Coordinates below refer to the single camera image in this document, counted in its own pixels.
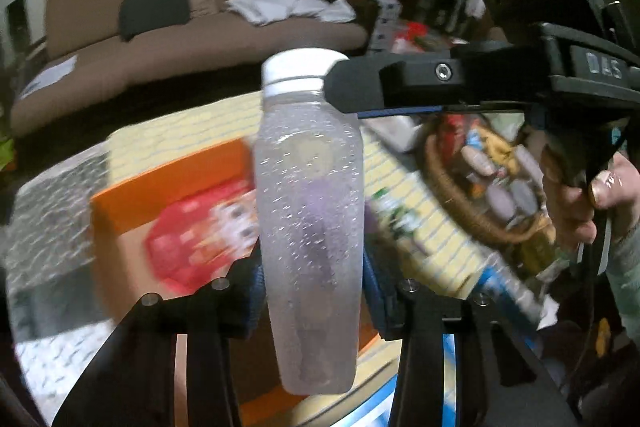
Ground clear bottle with white cap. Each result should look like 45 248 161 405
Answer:
252 48 366 395

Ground blue box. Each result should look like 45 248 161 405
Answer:
472 266 547 334

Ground white paper sheet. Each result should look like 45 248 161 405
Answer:
20 54 79 100

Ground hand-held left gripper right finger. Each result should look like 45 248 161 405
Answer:
361 251 578 427

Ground wicker basket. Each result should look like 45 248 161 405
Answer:
421 112 557 249

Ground black cushion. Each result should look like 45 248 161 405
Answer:
119 0 192 42

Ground yellow plaid cloth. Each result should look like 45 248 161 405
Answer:
106 91 503 310

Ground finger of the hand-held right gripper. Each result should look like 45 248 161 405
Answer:
325 39 551 116

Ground assorted snack packets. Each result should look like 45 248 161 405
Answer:
447 113 548 228

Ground white crumpled cloth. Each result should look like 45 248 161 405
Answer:
224 0 358 28

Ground orange cardboard box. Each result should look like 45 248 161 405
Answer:
90 139 383 427

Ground person's right hand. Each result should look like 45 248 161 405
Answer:
539 144 640 254

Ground green packet with round label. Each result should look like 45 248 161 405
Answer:
371 188 432 254

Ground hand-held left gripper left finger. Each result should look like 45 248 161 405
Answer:
52 247 267 427

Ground person's right forearm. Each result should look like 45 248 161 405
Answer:
606 222 640 338

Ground brown sofa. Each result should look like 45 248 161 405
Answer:
10 0 372 138

